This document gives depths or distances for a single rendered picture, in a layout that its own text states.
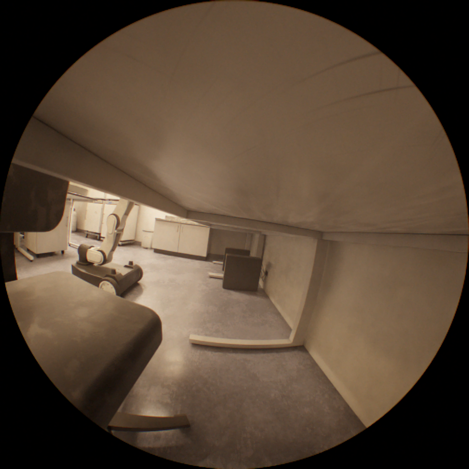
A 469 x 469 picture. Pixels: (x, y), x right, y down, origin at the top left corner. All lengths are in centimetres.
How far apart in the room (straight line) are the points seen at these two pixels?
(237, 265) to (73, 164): 177
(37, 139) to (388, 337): 88
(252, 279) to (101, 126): 188
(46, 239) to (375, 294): 303
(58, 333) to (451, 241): 79
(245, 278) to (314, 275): 111
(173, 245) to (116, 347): 319
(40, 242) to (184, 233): 264
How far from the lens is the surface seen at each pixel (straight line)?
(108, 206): 416
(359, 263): 80
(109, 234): 148
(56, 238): 271
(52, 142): 20
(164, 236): 344
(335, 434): 82
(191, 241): 329
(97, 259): 158
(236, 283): 189
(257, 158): 16
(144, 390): 79
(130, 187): 31
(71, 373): 25
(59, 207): 57
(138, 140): 17
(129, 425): 60
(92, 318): 33
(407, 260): 66
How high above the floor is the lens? 66
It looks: 1 degrees down
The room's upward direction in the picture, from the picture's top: 8 degrees clockwise
